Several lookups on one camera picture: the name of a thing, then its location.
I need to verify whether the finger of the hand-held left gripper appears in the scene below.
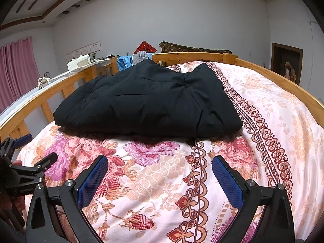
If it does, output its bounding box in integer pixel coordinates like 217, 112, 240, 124
10, 152, 58, 183
0, 134, 33, 158

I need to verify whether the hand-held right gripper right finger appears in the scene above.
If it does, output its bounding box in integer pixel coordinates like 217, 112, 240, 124
211, 155, 295, 243

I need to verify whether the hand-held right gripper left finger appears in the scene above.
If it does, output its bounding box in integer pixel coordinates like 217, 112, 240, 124
25, 154, 109, 243

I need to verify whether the black padded jacket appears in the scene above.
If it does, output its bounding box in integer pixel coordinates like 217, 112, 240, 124
53, 61, 244, 138

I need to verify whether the person's left hand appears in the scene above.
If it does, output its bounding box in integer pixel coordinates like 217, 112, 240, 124
11, 160, 27, 213

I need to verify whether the white ledge board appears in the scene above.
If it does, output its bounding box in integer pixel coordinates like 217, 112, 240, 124
0, 63, 112, 124

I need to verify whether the pink floral blanket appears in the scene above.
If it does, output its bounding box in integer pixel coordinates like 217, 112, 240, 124
15, 61, 324, 243

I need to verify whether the beige rag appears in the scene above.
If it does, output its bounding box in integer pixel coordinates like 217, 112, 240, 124
38, 77, 52, 90

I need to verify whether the pink curtain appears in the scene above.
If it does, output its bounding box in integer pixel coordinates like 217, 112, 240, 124
0, 36, 41, 113

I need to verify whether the white cardboard box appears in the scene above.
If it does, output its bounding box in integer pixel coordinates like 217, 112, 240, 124
66, 54, 91, 70

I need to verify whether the pile of small shelf things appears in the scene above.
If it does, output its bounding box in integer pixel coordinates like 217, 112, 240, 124
90, 52, 117, 62

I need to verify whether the blue shirt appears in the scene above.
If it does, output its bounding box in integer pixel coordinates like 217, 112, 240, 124
117, 54, 142, 74

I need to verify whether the dark framed picture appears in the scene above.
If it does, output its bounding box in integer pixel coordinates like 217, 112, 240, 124
271, 43, 303, 86

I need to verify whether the grey knitted garment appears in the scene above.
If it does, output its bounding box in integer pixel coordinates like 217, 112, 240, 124
133, 51, 150, 65

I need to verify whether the brown patterned cloth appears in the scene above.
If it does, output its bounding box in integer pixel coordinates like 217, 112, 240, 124
159, 41, 233, 55

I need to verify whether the wooden bed frame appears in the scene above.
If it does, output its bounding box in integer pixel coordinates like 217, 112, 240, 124
0, 52, 324, 142

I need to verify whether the red paper wall decoration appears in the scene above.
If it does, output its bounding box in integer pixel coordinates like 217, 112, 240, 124
134, 40, 155, 54

